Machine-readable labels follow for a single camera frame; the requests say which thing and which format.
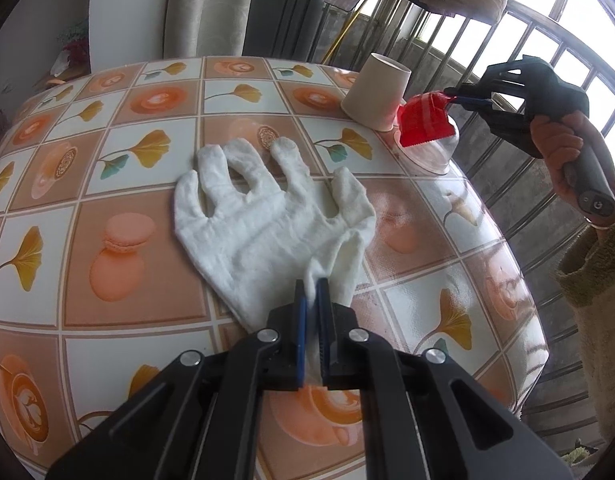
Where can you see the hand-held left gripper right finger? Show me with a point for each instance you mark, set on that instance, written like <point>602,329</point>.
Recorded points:
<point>325,332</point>

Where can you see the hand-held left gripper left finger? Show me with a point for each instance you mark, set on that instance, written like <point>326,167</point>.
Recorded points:
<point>301,340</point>

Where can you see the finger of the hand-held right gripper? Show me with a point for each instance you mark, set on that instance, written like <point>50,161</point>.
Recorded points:
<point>512,127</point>
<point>512,72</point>

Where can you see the red plastic wrapper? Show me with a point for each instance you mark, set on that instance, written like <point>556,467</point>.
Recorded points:
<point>425,120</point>

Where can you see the white cloth glove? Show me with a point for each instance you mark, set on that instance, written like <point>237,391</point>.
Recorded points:
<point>267,225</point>

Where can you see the person's right forearm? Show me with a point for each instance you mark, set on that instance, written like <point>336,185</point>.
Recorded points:
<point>597,285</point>

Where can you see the person's right hand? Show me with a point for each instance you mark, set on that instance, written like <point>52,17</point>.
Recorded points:
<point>552,140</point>

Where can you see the metal railing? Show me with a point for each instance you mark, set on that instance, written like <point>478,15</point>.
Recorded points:
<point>537,25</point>

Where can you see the clear plastic bowl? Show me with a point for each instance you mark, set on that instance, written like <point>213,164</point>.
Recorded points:
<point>432,162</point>

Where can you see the white paper cup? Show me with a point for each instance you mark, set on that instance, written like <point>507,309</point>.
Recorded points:
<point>377,92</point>

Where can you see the yellow stick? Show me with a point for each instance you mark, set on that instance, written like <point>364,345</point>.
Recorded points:
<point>348,25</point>

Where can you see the patterned tablecloth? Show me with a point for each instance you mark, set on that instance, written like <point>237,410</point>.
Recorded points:
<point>137,200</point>

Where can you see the dark cabinet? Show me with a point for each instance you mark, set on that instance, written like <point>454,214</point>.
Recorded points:
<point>287,15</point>

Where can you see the grey curtain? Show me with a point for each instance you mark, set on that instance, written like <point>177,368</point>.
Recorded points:
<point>212,10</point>

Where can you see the bunch of flowers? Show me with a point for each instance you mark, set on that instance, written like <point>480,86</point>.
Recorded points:
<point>74,50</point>

